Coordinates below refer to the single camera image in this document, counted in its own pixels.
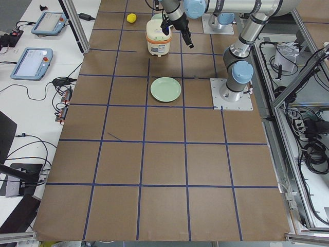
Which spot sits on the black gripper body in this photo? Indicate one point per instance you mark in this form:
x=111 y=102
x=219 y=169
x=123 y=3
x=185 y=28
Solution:
x=181 y=23

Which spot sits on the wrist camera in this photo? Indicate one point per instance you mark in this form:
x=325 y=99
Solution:
x=165 y=20

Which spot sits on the left green plate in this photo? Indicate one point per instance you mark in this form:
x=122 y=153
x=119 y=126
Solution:
x=165 y=89

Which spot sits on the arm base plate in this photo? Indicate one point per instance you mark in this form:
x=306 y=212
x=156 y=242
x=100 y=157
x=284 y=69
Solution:
x=224 y=99
x=221 y=24

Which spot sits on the black power adapter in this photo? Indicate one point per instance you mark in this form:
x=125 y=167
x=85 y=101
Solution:
x=86 y=17

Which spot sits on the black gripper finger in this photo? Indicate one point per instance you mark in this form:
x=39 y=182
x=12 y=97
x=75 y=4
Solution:
x=186 y=35
x=166 y=29

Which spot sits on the right green plate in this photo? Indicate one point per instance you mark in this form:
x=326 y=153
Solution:
x=157 y=17

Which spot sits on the green plate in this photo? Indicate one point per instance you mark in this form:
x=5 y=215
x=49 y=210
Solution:
x=157 y=17
x=165 y=89

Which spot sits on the yellow toy pepper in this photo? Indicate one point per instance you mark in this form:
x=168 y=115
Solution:
x=131 y=18

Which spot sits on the white rice cooker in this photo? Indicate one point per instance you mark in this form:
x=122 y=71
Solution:
x=158 y=42

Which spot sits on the near teach pendant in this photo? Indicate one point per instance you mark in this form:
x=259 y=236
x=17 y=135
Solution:
x=33 y=64

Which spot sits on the far teach pendant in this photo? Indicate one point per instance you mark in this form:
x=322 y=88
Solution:
x=49 y=23

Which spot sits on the aluminium frame post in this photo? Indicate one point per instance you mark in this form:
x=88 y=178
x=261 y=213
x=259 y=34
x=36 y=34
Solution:
x=75 y=24

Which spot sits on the black camera stand base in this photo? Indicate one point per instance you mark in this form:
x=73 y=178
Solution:
x=20 y=179

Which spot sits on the teach pendant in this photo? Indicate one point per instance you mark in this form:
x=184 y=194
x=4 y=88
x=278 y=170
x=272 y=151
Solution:
x=49 y=23
x=33 y=64

